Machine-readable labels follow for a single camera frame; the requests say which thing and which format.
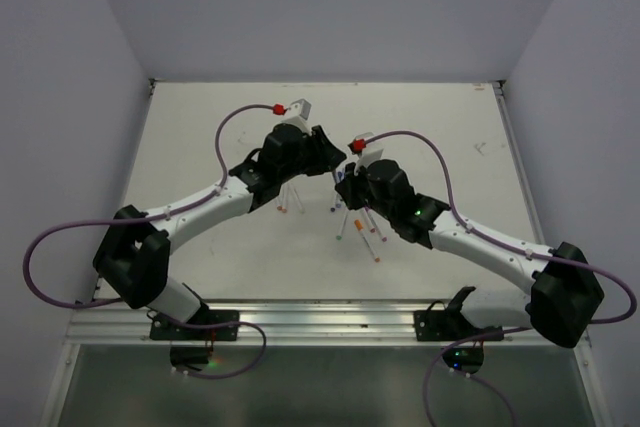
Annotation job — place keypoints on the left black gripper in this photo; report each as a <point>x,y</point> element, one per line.
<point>326,156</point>

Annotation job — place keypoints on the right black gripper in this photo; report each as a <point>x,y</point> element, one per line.
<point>347,187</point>

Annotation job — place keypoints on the dark green marker pen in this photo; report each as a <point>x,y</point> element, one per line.
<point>338,175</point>

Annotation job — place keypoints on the yellow marker pen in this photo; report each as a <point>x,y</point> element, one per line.
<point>298,200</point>

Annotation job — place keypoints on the peach marker pen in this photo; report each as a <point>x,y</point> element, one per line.
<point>285,199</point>

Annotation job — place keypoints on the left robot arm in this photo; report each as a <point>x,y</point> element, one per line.
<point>134,255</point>

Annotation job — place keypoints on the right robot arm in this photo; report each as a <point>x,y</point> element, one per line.
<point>554,294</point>

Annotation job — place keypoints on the pink marker pen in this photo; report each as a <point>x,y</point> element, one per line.
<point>371,224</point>

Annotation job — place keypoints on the dark orange marker pen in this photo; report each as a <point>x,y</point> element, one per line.
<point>361,231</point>

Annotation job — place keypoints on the light green marker pen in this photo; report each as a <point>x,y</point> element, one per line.
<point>342,224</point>

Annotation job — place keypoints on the magenta marker pen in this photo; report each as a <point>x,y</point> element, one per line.
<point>377,228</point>

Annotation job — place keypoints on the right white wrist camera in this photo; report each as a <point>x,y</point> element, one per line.
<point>366,150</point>

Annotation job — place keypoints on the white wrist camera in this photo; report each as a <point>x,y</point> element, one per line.
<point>297,115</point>
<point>366,150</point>

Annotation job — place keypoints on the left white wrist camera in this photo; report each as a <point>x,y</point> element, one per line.
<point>297,115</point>

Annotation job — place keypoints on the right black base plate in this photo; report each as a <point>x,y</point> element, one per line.
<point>441,323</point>

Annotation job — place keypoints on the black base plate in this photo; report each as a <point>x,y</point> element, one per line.
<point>210,326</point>
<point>441,323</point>

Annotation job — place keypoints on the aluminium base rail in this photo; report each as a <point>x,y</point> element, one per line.
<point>289,323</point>

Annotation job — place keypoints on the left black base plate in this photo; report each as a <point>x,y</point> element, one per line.
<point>210,326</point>

